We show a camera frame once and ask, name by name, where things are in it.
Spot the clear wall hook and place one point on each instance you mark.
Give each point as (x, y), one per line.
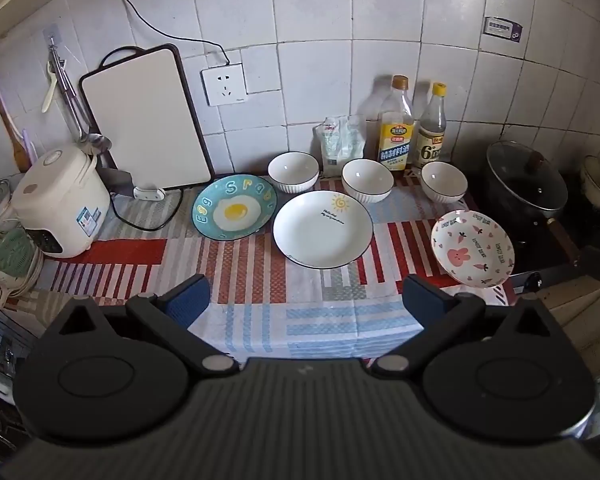
(54, 37)

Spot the yellow label cooking wine bottle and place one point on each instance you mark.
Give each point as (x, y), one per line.
(395, 140)

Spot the blue fried egg plate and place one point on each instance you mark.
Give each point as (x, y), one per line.
(235, 210)

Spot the white power strip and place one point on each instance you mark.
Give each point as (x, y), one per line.
(149, 193)

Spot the white wall socket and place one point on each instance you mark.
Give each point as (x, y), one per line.
(224, 84)

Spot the pink bunny print plate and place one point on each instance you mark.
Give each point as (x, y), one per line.
(475, 250)

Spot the striped tablecloth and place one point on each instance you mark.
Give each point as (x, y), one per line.
(260, 280)

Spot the white seasoning packet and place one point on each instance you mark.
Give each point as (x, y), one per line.
(331, 145)
(355, 140)

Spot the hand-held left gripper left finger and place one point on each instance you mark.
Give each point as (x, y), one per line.
(190, 296)

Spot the metal ladle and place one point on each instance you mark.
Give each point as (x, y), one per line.
(97, 142)

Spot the white rice cooker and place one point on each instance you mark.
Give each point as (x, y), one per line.
(60, 200)

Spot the glass pot lid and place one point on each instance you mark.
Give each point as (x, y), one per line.
(525, 180)

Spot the white cutting board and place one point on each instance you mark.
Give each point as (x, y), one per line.
(145, 120)

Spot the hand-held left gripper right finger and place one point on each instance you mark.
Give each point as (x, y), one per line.
(421, 296)

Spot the black stove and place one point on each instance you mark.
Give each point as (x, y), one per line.
(535, 255)

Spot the purple wall sticker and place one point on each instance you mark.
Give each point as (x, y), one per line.
(503, 29)

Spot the black wok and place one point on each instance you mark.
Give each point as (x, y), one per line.
(510, 220)

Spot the white plastic spoon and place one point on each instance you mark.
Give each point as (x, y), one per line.
(50, 95)

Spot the white plate with sun print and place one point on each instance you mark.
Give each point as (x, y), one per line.
(325, 240)

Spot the clear vinegar bottle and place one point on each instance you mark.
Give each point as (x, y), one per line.
(430, 145)

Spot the white ribbed bowl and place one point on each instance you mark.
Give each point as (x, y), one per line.
(367, 182)
(293, 172)
(444, 182)

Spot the wooden spatula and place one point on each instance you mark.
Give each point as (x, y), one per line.
(17, 147)

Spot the green plastic strainer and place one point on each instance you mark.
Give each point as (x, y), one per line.
(15, 255)

